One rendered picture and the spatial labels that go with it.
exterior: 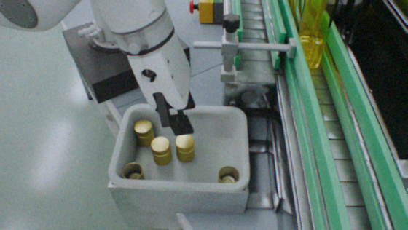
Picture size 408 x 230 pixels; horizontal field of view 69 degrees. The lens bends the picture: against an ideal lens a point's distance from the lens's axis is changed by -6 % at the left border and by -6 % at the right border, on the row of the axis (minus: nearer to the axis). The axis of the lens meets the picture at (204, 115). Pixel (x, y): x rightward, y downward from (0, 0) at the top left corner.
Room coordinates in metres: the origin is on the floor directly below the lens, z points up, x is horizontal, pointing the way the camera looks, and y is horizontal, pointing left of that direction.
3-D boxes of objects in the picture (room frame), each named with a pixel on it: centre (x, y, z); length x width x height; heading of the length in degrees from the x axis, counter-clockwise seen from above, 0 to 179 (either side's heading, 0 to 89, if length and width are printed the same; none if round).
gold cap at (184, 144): (0.34, 0.03, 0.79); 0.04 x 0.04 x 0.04
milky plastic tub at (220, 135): (0.32, 0.04, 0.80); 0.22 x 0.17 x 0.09; 88
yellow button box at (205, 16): (0.86, -0.02, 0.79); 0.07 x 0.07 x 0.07; 88
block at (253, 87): (0.43, -0.08, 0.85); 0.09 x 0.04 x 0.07; 88
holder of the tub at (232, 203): (0.32, 0.01, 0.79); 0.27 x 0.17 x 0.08; 88
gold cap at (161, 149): (0.34, 0.08, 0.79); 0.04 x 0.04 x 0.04
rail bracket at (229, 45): (0.43, -0.07, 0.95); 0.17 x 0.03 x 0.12; 88
